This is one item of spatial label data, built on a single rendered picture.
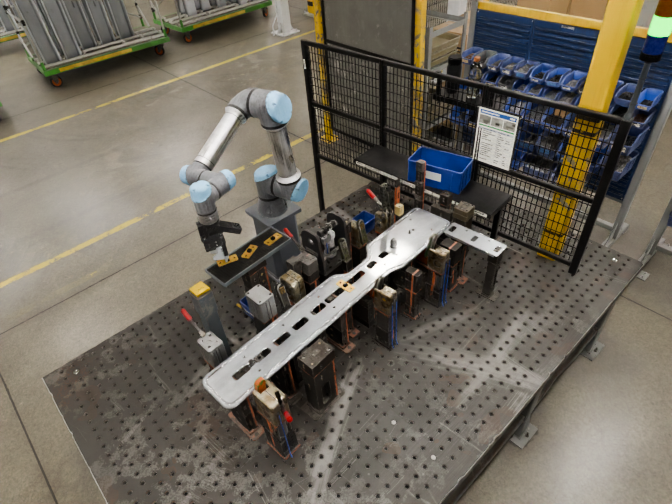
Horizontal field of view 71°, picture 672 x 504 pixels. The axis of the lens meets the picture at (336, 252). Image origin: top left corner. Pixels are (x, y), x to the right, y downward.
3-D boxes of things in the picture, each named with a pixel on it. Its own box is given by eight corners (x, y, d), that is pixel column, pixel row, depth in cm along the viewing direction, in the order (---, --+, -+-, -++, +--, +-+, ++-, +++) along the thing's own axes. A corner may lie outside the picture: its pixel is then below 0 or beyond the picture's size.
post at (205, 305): (223, 366, 216) (197, 301, 187) (213, 358, 220) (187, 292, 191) (236, 356, 220) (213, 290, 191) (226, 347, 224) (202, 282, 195)
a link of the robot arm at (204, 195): (215, 181, 169) (199, 193, 163) (222, 206, 176) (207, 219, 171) (199, 176, 172) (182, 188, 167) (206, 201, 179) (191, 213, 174)
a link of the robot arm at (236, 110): (235, 78, 194) (171, 173, 179) (256, 81, 190) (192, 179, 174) (247, 98, 204) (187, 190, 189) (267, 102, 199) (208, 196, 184)
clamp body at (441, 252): (438, 312, 231) (444, 260, 208) (418, 301, 238) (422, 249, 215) (449, 302, 236) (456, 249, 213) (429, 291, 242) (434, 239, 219)
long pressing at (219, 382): (234, 417, 165) (233, 415, 163) (197, 381, 177) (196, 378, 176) (453, 223, 236) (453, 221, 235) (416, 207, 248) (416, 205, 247)
